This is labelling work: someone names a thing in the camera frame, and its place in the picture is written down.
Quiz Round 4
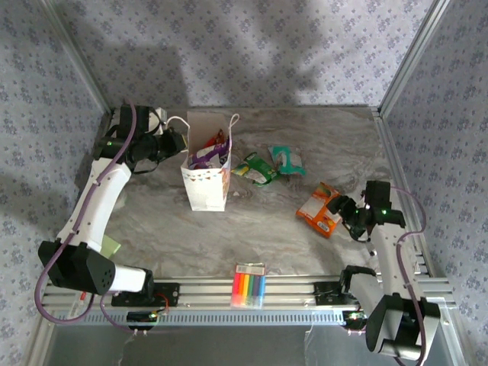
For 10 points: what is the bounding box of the teal snack bag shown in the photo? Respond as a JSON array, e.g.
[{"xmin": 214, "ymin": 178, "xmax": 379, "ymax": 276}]
[{"xmin": 268, "ymin": 146, "xmax": 307, "ymax": 176}]

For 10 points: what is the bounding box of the clear packet with red item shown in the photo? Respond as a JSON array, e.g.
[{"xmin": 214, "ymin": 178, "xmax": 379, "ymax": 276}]
[{"xmin": 68, "ymin": 291, "xmax": 87, "ymax": 319}]

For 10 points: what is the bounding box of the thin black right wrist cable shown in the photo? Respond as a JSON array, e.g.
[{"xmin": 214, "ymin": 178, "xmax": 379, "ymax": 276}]
[{"xmin": 345, "ymin": 223, "xmax": 371, "ymax": 243}]

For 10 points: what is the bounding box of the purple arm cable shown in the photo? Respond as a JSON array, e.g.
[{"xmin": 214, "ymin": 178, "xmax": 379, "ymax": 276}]
[
  {"xmin": 34, "ymin": 99, "xmax": 171, "ymax": 336},
  {"xmin": 345, "ymin": 186, "xmax": 428, "ymax": 366}
]

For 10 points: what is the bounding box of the green snack bag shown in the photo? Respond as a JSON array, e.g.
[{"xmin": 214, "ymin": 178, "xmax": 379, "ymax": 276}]
[{"xmin": 231, "ymin": 152, "xmax": 281, "ymax": 188}]

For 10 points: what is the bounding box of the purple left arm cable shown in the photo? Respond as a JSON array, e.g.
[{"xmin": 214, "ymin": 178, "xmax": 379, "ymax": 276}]
[{"xmin": 34, "ymin": 99, "xmax": 171, "ymax": 336}]

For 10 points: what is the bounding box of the orange snack bag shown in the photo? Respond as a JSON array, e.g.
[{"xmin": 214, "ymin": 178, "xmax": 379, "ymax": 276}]
[{"xmin": 296, "ymin": 181, "xmax": 343, "ymax": 239}]

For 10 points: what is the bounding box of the thin red wire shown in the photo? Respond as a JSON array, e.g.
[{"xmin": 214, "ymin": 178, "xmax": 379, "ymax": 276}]
[{"xmin": 156, "ymin": 292, "xmax": 171, "ymax": 316}]

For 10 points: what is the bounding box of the left controller board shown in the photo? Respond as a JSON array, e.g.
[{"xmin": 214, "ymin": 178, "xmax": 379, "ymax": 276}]
[{"xmin": 127, "ymin": 310, "xmax": 158, "ymax": 331}]

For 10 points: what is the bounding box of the grey front panel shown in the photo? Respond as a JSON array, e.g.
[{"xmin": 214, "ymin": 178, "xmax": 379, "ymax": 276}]
[{"xmin": 49, "ymin": 323, "xmax": 457, "ymax": 366}]

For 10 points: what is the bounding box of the right controller board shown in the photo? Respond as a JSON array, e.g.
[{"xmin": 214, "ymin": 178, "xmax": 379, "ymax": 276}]
[{"xmin": 342, "ymin": 310, "xmax": 369, "ymax": 329}]

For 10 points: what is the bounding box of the purple snack bag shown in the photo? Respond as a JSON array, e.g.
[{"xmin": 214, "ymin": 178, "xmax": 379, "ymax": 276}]
[{"xmin": 188, "ymin": 143, "xmax": 230, "ymax": 171}]

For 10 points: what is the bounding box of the aluminium frame post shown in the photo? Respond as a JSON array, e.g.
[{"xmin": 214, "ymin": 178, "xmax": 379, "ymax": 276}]
[
  {"xmin": 37, "ymin": 0, "xmax": 116, "ymax": 115},
  {"xmin": 377, "ymin": 0, "xmax": 453, "ymax": 115}
]

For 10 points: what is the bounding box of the pack of coloured markers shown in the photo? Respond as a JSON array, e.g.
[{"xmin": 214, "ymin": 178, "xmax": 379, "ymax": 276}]
[{"xmin": 230, "ymin": 262, "xmax": 267, "ymax": 309}]

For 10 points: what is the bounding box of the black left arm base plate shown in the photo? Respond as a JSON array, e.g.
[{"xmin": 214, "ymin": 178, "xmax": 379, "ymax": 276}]
[{"xmin": 111, "ymin": 282, "xmax": 180, "ymax": 307}]

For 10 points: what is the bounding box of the thin black left wrist cable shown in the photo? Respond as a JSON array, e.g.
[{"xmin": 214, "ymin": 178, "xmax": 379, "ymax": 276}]
[{"xmin": 131, "ymin": 159, "xmax": 160, "ymax": 175}]

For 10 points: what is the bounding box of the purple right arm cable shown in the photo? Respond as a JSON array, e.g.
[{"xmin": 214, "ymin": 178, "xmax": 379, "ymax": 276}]
[{"xmin": 345, "ymin": 186, "xmax": 428, "ymax": 366}]

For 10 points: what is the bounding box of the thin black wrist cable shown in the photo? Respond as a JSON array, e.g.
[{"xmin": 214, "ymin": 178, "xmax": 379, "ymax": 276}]
[
  {"xmin": 131, "ymin": 159, "xmax": 160, "ymax": 175},
  {"xmin": 345, "ymin": 223, "xmax": 371, "ymax": 243}
]

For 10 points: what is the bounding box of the red snack bag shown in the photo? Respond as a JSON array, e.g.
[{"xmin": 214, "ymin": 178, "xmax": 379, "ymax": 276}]
[{"xmin": 205, "ymin": 129, "xmax": 228, "ymax": 149}]

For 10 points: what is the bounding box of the aluminium mounting rail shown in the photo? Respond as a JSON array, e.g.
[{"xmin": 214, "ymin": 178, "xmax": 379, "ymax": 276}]
[{"xmin": 40, "ymin": 277, "xmax": 458, "ymax": 312}]

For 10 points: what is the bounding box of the grey slotted cable duct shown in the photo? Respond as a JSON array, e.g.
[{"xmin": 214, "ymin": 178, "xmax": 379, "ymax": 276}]
[{"xmin": 56, "ymin": 309, "xmax": 447, "ymax": 326}]

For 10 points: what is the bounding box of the white paper gift bag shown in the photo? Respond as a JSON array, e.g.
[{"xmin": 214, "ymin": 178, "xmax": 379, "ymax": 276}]
[{"xmin": 180, "ymin": 110, "xmax": 241, "ymax": 213}]

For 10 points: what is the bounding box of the green sticky note pad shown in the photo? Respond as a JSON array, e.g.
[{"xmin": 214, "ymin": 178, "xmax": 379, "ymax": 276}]
[{"xmin": 101, "ymin": 235, "xmax": 122, "ymax": 257}]

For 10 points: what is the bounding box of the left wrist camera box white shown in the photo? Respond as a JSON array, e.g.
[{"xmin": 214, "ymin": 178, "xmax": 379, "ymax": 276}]
[{"xmin": 150, "ymin": 108, "xmax": 169, "ymax": 134}]

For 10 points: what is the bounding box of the controller board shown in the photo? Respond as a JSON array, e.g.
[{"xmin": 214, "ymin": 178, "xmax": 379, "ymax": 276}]
[
  {"xmin": 342, "ymin": 310, "xmax": 369, "ymax": 329},
  {"xmin": 127, "ymin": 310, "xmax": 158, "ymax": 331}
]

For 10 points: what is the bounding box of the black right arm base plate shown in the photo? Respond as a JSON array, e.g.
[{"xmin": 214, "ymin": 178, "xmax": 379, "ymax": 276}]
[{"xmin": 314, "ymin": 281, "xmax": 363, "ymax": 306}]

